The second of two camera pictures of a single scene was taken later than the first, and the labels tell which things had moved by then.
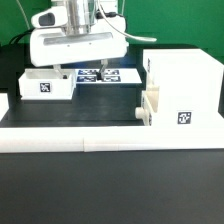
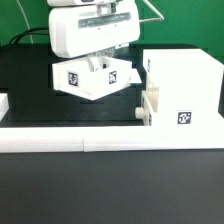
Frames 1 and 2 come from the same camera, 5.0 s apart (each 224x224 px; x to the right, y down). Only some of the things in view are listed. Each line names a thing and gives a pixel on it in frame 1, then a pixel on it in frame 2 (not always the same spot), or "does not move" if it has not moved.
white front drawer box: x=148 y=102 does not move
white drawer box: x=46 y=84 → x=75 y=76
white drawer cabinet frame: x=188 y=87 does not move
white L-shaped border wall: x=19 y=139 does not move
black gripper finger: x=99 y=73 does not move
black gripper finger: x=58 y=71 → x=92 y=63
